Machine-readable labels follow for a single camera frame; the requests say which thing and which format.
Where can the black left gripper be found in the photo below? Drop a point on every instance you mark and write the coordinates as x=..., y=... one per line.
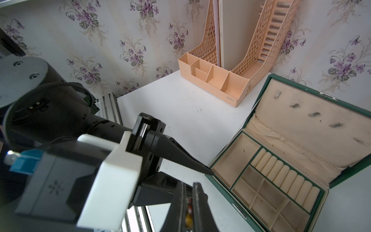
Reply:
x=149, y=142

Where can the beige folder in organizer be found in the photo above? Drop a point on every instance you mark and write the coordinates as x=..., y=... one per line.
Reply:
x=235, y=22

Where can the peach plastic file organizer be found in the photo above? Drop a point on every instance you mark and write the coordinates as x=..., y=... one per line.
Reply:
x=200, y=67

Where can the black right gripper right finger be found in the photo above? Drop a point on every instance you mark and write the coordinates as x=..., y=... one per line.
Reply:
x=203, y=220

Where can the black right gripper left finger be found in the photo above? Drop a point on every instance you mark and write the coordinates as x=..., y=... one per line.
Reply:
x=175, y=219

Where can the green jewelry box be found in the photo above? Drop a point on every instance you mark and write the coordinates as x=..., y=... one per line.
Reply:
x=296, y=144

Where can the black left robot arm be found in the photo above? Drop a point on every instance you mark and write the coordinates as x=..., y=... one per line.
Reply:
x=38, y=103

